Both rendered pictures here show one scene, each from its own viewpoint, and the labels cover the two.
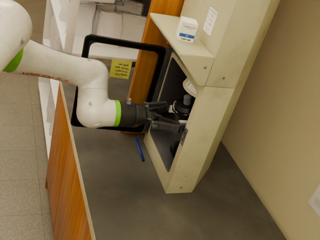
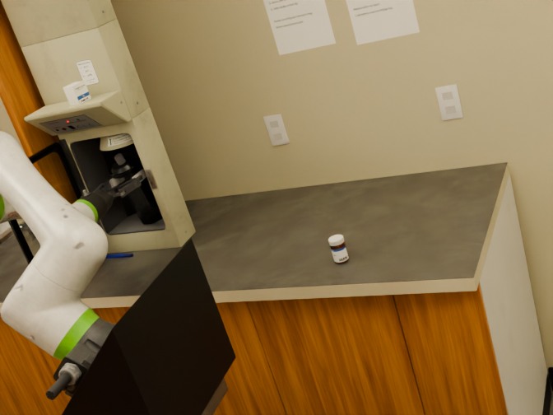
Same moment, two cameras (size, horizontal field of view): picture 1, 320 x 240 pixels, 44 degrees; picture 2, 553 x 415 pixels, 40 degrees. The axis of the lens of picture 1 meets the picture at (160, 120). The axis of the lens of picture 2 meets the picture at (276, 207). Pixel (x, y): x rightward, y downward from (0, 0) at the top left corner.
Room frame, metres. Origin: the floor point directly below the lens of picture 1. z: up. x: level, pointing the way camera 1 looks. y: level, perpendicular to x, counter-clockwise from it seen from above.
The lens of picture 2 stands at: (-1.06, 0.92, 1.92)
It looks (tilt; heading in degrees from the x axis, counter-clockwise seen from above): 22 degrees down; 327
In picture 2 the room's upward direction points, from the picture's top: 18 degrees counter-clockwise
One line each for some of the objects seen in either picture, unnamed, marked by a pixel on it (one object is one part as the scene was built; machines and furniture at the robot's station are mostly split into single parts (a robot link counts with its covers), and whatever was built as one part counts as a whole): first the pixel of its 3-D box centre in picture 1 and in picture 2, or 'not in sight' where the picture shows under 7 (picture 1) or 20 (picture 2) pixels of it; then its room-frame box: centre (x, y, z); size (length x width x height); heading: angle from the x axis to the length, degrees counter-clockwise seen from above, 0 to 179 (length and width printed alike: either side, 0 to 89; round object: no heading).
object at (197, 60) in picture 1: (175, 47); (77, 118); (1.24, 0.02, 1.46); 0.32 x 0.11 x 0.10; 27
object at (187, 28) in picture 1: (186, 29); (76, 93); (1.21, 0.00, 1.54); 0.05 x 0.05 x 0.06; 14
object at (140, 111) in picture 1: (145, 115); (104, 198); (1.20, 0.06, 1.20); 0.09 x 0.08 x 0.07; 117
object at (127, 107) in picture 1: (125, 113); (90, 207); (1.17, 0.12, 1.20); 0.09 x 0.06 x 0.12; 27
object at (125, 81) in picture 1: (116, 87); (49, 214); (1.34, 0.20, 1.19); 0.30 x 0.01 x 0.40; 110
